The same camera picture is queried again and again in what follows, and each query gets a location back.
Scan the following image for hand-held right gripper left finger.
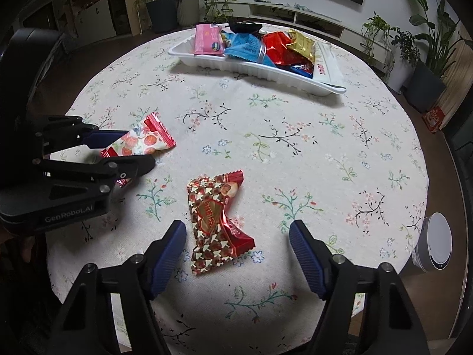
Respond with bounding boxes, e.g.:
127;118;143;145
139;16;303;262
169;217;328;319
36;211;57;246
55;220;187;355

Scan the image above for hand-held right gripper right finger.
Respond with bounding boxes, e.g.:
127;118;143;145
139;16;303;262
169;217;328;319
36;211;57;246
289;219;431;355

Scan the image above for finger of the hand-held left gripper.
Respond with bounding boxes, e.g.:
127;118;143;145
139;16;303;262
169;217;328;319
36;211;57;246
35;116;128;154
41;154;156;189

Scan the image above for floral snack packet red edges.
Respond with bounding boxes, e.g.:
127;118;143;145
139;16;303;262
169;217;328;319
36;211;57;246
100;113;176;187

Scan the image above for red brown star snack packet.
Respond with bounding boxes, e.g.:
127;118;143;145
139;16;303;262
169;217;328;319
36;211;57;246
187;169;256;277

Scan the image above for pink snack packet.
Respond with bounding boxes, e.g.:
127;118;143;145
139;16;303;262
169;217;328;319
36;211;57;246
195;23;227;56

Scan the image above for white plastic tray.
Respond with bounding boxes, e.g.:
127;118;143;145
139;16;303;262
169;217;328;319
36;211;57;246
168;26;347;97

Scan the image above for light blue snack packet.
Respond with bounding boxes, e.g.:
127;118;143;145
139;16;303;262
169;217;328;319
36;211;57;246
221;31;276;68

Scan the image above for black snack packet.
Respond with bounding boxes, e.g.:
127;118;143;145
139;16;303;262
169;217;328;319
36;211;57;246
227;21;264;35

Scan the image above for white translucent snack pouch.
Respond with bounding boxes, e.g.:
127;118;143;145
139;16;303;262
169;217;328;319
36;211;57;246
312;41;342;91

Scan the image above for gold snack packet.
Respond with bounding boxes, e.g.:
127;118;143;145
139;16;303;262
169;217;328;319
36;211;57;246
286;29;316;63

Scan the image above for floral tablecloth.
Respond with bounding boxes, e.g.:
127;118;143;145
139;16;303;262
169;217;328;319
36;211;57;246
46;22;429;355

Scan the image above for white cupboard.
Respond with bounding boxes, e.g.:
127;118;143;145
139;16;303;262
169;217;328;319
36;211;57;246
48;0;119;41

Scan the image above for white round appliance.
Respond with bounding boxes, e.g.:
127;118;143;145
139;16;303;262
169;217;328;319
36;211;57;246
412;212;453;272

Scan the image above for potted plant dark pot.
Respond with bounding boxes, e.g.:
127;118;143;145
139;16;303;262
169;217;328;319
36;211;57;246
135;0;182;34

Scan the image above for potted plant white pot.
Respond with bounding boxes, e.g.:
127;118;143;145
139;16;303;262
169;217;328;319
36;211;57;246
177;0;202;26
388;28;422;93

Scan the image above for blue snack packet red label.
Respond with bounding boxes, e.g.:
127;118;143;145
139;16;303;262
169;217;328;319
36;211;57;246
290;61;314;79

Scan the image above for red box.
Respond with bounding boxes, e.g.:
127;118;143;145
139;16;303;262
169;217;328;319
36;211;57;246
422;106;446;133

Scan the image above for large leaf plant dark pot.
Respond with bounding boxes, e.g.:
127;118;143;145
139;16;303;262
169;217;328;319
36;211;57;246
397;0;466;113

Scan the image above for wooden board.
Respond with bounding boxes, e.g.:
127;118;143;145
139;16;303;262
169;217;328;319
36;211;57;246
440;41;473;126

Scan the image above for white tv cabinet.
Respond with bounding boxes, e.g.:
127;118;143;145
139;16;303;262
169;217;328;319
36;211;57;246
207;0;392;56

